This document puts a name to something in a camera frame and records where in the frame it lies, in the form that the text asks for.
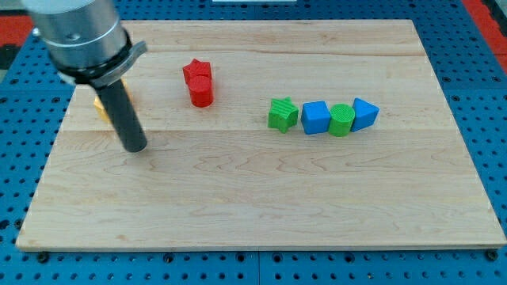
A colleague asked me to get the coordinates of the blue cube block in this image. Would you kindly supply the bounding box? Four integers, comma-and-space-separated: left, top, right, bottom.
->
301, 101, 330, 135

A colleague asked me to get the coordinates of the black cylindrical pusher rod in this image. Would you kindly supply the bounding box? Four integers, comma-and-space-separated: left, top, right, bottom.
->
96, 80, 147, 153

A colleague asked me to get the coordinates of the yellow block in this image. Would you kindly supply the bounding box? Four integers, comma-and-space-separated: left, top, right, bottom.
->
93, 79, 130, 123

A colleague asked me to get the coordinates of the blue triangle block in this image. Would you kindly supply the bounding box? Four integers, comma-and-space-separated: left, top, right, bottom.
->
351, 97, 379, 132

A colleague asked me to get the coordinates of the red cylinder block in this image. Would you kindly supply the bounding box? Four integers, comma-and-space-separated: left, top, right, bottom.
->
188, 76, 214, 108

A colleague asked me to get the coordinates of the green cylinder block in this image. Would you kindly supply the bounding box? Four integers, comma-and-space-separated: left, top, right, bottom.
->
328, 104, 356, 137

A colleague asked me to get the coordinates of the green star block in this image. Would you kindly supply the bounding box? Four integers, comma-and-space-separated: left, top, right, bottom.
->
268, 97, 299, 133

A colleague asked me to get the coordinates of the red star block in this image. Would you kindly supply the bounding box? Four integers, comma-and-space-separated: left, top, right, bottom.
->
182, 59, 212, 84

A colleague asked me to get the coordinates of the wooden board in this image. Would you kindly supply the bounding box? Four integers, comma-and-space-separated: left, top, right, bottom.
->
16, 20, 506, 252

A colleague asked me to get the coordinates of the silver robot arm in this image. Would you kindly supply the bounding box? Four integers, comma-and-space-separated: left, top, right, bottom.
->
21, 0, 147, 153

